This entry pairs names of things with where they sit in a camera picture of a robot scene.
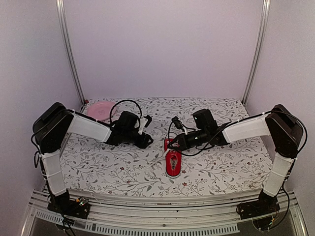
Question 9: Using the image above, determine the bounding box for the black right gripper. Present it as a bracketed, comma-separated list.
[167, 128, 209, 151]

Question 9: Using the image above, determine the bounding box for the red canvas sneaker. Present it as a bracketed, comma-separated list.
[147, 138, 183, 178]

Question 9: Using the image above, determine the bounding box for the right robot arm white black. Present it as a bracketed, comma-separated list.
[167, 104, 308, 214]

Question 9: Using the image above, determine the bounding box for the floral patterned table mat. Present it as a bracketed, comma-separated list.
[61, 98, 272, 198]

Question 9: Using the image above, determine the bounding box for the pink plastic plate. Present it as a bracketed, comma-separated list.
[87, 101, 115, 121]

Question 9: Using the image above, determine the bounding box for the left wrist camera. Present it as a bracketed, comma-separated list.
[138, 115, 152, 135]

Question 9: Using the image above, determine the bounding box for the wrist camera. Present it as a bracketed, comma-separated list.
[172, 116, 188, 135]
[138, 115, 152, 135]

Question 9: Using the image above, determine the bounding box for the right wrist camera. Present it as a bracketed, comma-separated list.
[172, 116, 188, 135]

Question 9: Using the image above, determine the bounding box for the left camera black cable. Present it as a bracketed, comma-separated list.
[108, 98, 142, 123]

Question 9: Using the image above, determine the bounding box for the front aluminium rail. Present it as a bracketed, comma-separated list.
[22, 190, 311, 236]

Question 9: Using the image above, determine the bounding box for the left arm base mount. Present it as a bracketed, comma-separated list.
[47, 196, 91, 219]

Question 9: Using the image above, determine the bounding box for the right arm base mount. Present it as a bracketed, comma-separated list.
[236, 197, 280, 231]

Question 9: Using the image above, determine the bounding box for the left aluminium frame post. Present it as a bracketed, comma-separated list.
[56, 0, 86, 105]

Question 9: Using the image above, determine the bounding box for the aluminium frame post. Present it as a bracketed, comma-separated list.
[56, 0, 86, 105]
[242, 0, 271, 106]

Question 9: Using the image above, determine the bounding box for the right aluminium frame post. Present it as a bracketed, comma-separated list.
[242, 0, 271, 106]

